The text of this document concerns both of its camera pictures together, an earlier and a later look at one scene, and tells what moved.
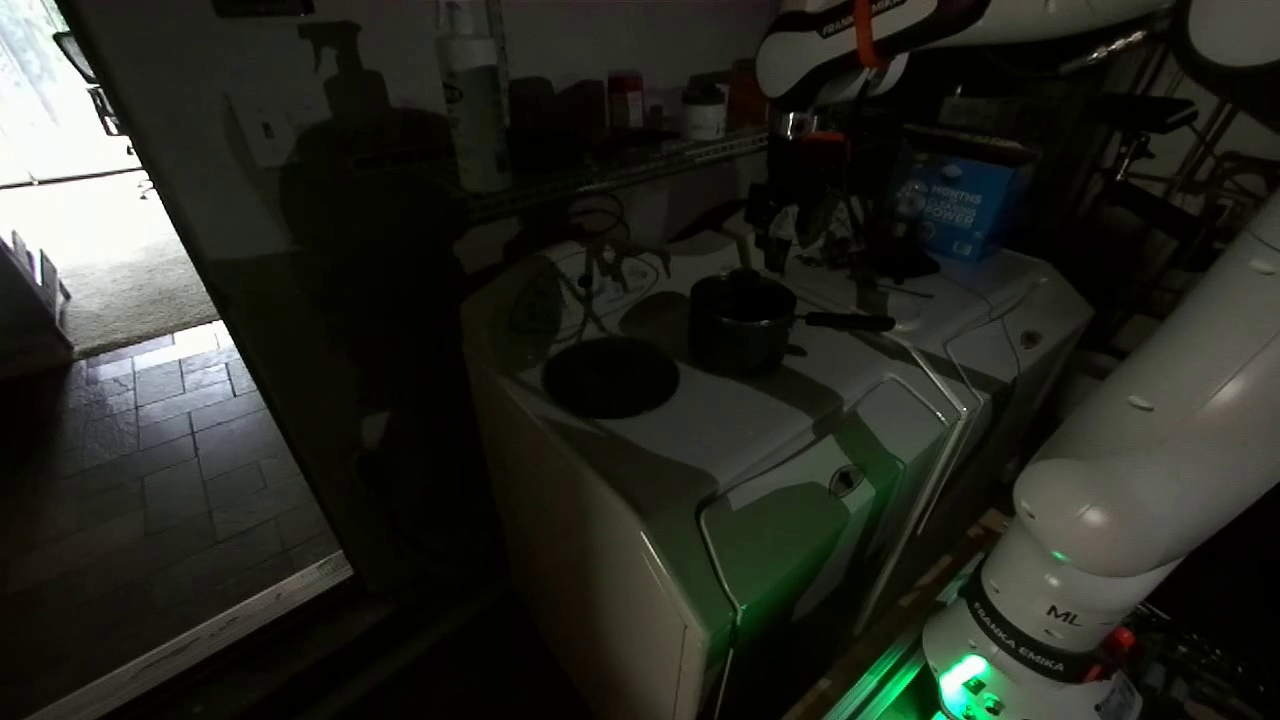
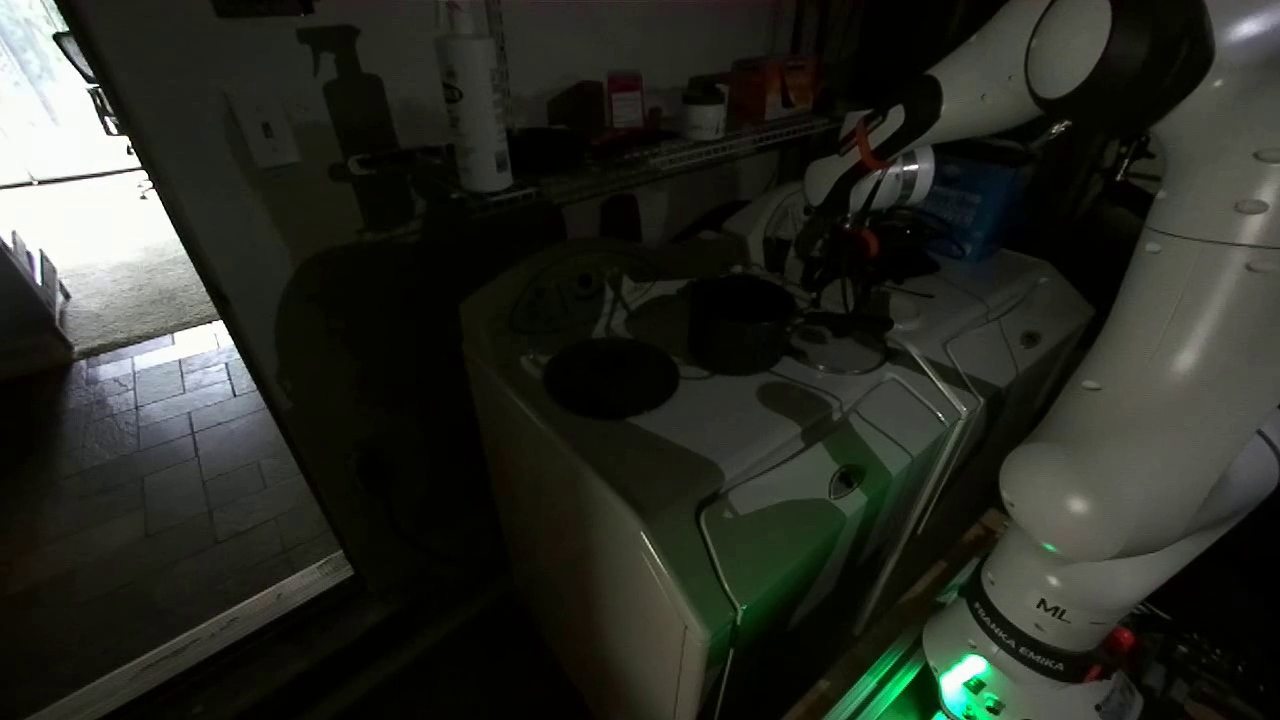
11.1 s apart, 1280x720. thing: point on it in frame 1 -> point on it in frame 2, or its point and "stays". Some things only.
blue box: x=960 y=204 stays
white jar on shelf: x=707 y=102 stays
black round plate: x=608 y=379 stays
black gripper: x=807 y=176 -> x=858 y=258
